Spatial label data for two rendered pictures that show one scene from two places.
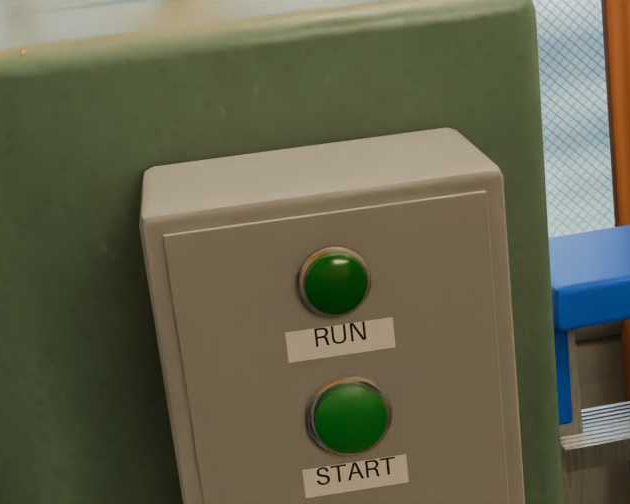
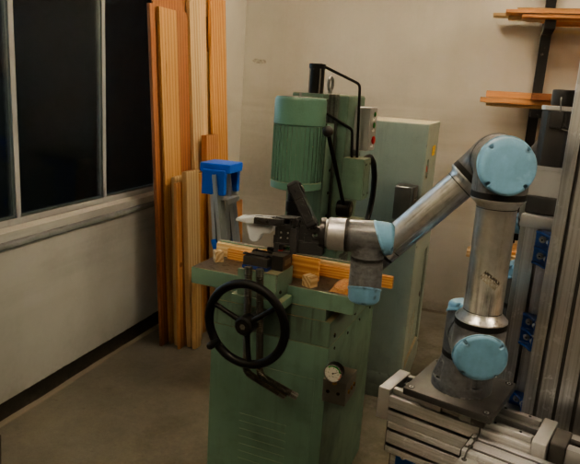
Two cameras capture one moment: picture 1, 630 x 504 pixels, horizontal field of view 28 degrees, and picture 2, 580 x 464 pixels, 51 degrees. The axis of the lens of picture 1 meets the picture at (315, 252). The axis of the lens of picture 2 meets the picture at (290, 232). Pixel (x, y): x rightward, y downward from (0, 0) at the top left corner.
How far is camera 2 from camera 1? 2.23 m
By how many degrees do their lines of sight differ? 61
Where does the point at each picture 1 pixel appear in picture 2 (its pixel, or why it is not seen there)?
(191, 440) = (369, 125)
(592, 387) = (134, 226)
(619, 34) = (156, 125)
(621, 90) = (156, 139)
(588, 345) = (133, 214)
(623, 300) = (235, 168)
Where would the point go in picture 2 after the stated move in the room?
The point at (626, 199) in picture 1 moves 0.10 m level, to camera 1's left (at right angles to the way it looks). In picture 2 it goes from (156, 168) to (145, 169)
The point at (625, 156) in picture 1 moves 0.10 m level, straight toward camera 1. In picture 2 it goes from (156, 156) to (168, 159)
